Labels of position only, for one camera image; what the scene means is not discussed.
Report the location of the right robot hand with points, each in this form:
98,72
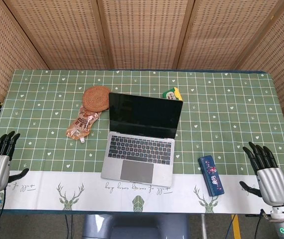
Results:
272,181

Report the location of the silver grey laptop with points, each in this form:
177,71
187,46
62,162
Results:
141,139

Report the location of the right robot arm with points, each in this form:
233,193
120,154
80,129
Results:
283,221

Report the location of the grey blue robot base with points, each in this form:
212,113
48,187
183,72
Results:
134,226

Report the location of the blue floral pencil case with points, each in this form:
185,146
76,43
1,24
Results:
211,175

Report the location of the orange sauce refill pouch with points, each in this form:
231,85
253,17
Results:
82,123

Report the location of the round woven rattan coaster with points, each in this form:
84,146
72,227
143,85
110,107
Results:
96,98

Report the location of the green and yellow box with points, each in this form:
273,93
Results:
172,95

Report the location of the green checked tablecloth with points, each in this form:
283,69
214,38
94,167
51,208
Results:
141,139

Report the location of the woven bamboo folding screen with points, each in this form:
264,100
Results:
141,35

